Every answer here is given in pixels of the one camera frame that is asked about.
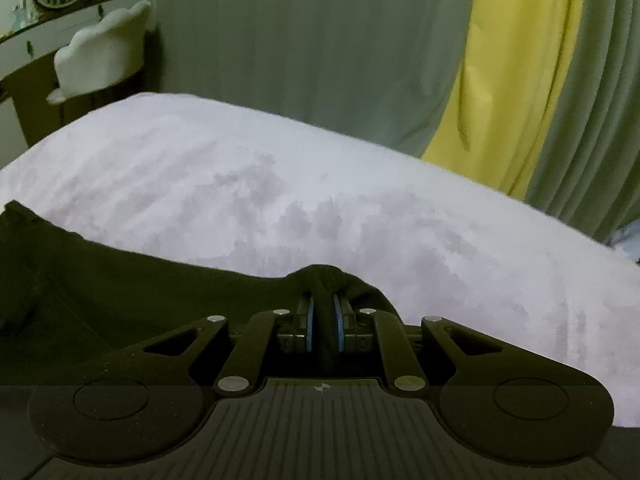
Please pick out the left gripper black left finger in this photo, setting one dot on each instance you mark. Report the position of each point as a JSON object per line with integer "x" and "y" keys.
{"x": 262, "y": 344}

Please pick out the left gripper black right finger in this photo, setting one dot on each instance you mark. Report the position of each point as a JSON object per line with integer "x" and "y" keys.
{"x": 373, "y": 331}

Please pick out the black pants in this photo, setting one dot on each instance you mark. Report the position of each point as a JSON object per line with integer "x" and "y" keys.
{"x": 66, "y": 300}

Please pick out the blue cloth item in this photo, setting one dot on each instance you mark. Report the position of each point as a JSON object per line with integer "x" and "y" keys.
{"x": 626, "y": 241}

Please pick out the grey-green curtain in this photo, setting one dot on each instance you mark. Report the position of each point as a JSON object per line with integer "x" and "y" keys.
{"x": 383, "y": 71}

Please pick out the yellow curtain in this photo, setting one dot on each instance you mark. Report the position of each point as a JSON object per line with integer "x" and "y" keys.
{"x": 513, "y": 69}

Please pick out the dark vanity desk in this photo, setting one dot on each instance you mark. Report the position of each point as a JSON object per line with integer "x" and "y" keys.
{"x": 28, "y": 76}

